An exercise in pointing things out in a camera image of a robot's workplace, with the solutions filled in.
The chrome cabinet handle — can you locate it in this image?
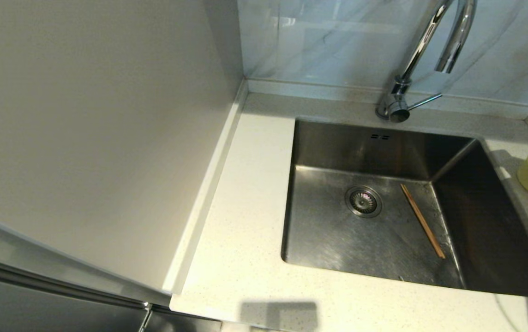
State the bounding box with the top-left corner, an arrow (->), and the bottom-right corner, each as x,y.
138,301 -> 154,332

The round metal drain strainer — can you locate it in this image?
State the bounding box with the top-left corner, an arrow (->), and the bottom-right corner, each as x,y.
345,185 -> 383,219

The stainless steel sink basin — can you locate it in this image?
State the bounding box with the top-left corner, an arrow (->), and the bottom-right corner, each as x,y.
281,118 -> 528,298

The grey cabinet door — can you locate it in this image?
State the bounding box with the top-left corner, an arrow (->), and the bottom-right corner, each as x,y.
0,253 -> 149,332

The beige tall cabinet side panel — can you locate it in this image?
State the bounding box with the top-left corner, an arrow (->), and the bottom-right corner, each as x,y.
0,0 -> 248,305

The brown wooden chopstick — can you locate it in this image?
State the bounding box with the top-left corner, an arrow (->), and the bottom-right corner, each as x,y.
401,184 -> 447,260
400,184 -> 445,260

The chrome gooseneck faucet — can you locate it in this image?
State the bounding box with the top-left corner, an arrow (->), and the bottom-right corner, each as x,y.
375,0 -> 477,124

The thin chrome faucet lever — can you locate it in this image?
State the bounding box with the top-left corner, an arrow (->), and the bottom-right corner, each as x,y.
407,94 -> 443,111

